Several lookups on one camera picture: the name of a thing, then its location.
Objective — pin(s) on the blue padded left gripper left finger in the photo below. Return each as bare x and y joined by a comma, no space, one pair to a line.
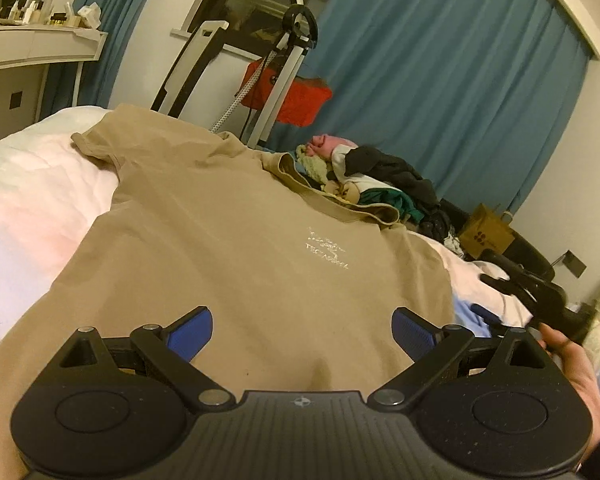
188,335

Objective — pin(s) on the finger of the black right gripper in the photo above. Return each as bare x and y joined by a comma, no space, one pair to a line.
519,282

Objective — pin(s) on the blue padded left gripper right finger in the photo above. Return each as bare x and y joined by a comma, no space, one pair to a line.
413,334

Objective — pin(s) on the beige t-shirt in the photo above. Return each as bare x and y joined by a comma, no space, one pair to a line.
301,288

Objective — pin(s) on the pile of mixed clothes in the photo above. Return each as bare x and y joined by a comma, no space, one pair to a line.
365,176

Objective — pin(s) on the person's right hand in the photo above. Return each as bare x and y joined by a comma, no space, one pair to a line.
579,371

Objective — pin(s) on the brown cardboard box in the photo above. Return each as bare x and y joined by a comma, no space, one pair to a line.
485,230

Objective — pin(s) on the white pink bed duvet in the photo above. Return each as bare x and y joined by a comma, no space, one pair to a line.
50,196

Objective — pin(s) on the right blue curtain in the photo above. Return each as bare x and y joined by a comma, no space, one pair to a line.
475,94

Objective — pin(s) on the blue curtain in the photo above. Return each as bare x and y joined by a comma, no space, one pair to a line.
119,18
475,94

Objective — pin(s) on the red bag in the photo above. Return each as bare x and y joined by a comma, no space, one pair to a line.
302,102

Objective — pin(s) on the white black folded board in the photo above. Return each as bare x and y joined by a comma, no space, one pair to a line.
199,51

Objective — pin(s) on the white dressing table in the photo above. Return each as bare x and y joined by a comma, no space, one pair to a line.
26,54

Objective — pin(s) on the garment steamer stand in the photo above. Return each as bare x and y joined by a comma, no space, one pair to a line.
300,34

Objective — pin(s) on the left blue curtain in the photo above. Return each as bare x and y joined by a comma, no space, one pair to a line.
119,18

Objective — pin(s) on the wall socket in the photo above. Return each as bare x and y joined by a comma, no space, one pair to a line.
573,264

